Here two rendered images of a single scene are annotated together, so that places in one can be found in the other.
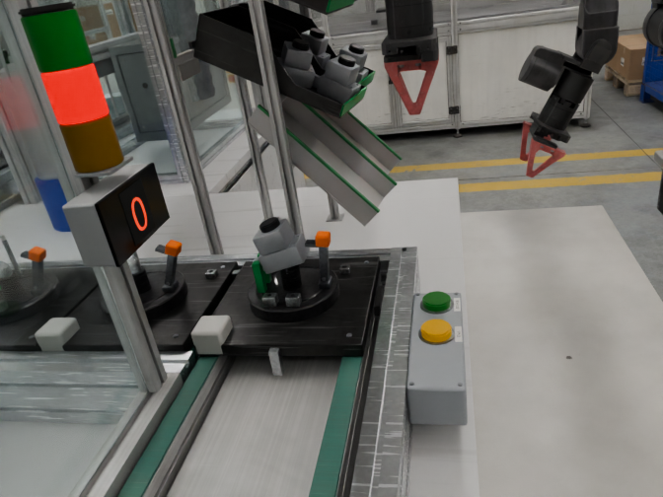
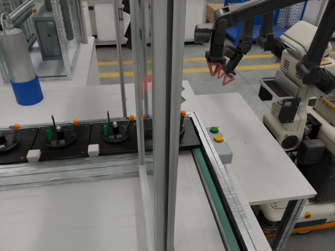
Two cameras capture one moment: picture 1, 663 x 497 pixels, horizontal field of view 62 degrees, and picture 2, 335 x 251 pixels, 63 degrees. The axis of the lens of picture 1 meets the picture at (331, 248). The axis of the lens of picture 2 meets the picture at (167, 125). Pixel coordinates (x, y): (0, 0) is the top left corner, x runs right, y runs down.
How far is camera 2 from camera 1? 65 cm
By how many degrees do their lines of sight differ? 22
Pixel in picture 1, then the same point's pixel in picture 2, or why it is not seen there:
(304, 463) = (196, 178)
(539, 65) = (229, 51)
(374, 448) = (218, 170)
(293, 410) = (184, 165)
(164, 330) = (133, 145)
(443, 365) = (224, 148)
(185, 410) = not seen: hidden behind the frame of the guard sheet
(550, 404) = (245, 155)
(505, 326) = (225, 135)
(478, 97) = not seen: hidden behind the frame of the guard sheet
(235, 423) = not seen: hidden behind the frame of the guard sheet
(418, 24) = (221, 53)
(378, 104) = (113, 29)
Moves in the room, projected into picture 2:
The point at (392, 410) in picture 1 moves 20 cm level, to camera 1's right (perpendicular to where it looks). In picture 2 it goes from (218, 161) to (256, 149)
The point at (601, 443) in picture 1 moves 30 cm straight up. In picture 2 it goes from (259, 163) to (275, 110)
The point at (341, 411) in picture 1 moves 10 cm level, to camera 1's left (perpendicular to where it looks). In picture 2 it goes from (203, 163) to (182, 169)
